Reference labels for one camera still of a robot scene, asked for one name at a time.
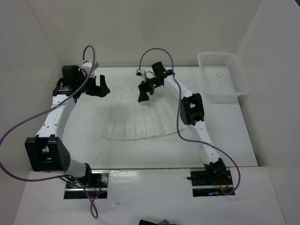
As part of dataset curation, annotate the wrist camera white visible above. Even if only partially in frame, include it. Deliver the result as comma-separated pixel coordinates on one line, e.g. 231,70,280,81
135,69,146,77
81,61,99,78

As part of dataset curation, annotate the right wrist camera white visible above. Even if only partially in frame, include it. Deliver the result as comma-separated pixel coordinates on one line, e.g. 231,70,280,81
135,69,146,77

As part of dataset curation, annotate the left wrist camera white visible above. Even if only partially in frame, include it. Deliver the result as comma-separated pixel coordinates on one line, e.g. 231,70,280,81
81,61,99,78

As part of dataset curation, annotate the white pleated skirt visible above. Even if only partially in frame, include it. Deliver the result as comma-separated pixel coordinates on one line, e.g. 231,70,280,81
101,87,178,141

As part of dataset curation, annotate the white plastic basket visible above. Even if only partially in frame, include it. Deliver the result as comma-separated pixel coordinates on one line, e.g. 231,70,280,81
197,52,250,103

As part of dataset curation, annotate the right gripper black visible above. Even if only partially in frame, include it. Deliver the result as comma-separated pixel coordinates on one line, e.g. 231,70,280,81
138,75,162,103

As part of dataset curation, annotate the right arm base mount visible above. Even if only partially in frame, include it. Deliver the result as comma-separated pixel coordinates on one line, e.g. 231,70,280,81
187,169,234,197

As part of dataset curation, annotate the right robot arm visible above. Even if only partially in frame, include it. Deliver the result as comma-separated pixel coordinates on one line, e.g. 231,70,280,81
136,62,226,184

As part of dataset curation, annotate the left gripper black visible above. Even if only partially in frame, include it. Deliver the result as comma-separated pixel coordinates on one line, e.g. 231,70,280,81
76,71,110,98

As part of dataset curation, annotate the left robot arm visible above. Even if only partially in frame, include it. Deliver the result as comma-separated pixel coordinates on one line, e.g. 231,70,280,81
25,61,110,188

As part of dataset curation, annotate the dark object bottom edge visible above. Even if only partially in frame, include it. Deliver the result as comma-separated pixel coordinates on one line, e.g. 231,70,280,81
138,219,171,225

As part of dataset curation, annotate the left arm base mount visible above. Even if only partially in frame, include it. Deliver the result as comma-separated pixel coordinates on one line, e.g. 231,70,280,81
63,172,109,200

